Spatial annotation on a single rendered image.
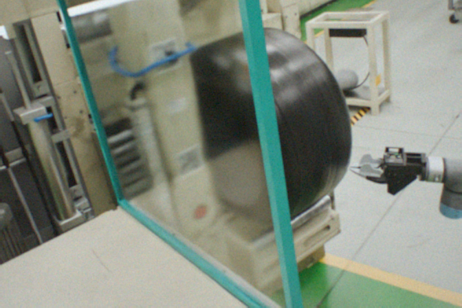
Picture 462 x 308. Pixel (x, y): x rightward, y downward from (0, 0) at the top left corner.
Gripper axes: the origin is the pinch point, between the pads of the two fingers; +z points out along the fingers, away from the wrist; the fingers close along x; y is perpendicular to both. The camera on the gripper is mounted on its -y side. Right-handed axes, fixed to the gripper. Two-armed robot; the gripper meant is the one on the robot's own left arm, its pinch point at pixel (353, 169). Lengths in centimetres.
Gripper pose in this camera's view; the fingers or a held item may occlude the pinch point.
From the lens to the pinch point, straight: 157.1
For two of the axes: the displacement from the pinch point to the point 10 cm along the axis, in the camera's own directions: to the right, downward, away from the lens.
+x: -1.7, 7.2, -6.8
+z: -9.8, -0.5, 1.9
